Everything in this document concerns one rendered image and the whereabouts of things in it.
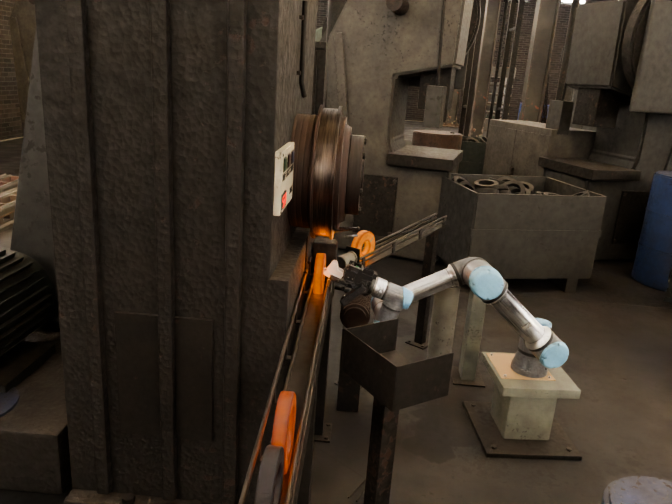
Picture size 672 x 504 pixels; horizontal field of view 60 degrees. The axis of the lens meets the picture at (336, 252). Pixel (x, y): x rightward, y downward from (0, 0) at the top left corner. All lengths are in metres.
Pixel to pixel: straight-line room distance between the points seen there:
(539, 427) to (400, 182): 2.61
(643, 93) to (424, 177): 1.77
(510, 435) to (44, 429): 1.80
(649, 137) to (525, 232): 1.75
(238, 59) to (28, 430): 1.42
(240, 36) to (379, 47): 3.22
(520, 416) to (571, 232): 2.17
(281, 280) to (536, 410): 1.37
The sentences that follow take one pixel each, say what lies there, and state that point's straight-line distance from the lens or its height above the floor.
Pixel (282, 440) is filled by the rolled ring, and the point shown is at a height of 0.69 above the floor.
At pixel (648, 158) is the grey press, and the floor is 0.94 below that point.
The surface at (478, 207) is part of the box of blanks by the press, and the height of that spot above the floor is 0.64.
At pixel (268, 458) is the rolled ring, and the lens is 1.22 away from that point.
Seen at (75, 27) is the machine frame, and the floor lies 1.52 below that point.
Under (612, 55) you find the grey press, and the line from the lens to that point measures 5.38.
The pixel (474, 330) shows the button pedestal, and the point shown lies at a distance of 3.00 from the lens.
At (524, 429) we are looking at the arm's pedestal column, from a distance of 2.70.
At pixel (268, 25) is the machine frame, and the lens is 1.61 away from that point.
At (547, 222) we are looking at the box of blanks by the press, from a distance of 4.43.
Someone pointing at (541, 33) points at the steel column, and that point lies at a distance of 10.94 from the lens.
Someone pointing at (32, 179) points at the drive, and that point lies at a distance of 2.75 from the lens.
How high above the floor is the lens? 1.45
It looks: 17 degrees down
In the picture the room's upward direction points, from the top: 4 degrees clockwise
